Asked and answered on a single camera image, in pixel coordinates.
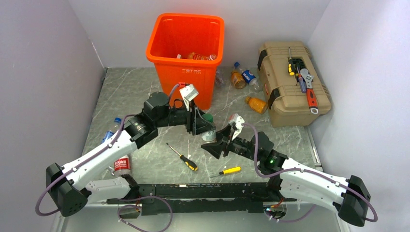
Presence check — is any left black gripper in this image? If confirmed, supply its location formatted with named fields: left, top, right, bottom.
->
left=155, top=98, right=216, bottom=135

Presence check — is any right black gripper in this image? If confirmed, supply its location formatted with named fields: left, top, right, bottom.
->
left=201, top=125, right=261, bottom=162

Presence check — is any white label clear bottle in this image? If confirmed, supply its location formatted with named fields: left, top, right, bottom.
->
left=201, top=113, right=216, bottom=143

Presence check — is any red label water bottle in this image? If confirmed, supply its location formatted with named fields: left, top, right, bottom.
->
left=113, top=155, right=132, bottom=177

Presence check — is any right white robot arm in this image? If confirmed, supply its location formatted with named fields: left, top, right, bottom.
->
left=201, top=126, right=378, bottom=227

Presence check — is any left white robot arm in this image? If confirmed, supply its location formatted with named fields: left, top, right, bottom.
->
left=45, top=92, right=215, bottom=217

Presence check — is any crushed clear bottle behind bin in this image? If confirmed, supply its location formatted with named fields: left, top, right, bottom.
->
left=215, top=69, right=225, bottom=87

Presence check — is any orange plastic bin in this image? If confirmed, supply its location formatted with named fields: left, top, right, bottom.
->
left=146, top=13, right=225, bottom=110

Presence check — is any small yellow screwdriver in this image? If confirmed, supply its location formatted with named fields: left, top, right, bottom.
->
left=211, top=167, right=241, bottom=178

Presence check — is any black yellow screwdriver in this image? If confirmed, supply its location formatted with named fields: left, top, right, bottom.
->
left=166, top=143, right=198, bottom=171

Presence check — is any small orange juice bottle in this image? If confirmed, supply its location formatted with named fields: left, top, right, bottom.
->
left=245, top=96, right=267, bottom=115

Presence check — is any orange bottle blue cap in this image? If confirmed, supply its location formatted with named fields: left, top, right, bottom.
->
left=231, top=65, right=246, bottom=89

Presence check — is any Pepsi bottle near toolbox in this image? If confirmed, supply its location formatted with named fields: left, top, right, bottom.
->
left=241, top=70, right=261, bottom=92

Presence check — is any tan plastic toolbox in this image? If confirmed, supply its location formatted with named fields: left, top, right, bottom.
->
left=257, top=41, right=332, bottom=127

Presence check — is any yellow screwdriver on toolbox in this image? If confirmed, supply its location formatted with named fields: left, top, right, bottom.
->
left=288, top=47, right=295, bottom=76

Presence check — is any blue red screwdriver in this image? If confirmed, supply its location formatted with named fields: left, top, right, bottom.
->
left=295, top=62, right=307, bottom=93

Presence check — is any orange adjustable wrench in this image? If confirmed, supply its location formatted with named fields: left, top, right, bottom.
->
left=300, top=68, right=319, bottom=115

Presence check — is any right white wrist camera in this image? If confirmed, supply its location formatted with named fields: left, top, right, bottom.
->
left=229, top=113, right=245, bottom=140

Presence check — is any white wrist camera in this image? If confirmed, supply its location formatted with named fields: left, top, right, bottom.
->
left=229, top=113, right=245, bottom=140
left=179, top=84, right=199, bottom=111

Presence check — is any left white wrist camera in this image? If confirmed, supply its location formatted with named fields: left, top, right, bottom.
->
left=179, top=84, right=199, bottom=111

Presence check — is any black base frame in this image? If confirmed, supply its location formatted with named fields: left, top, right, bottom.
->
left=106, top=181, right=285, bottom=216

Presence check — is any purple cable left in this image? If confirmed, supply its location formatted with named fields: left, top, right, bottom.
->
left=35, top=115, right=174, bottom=232

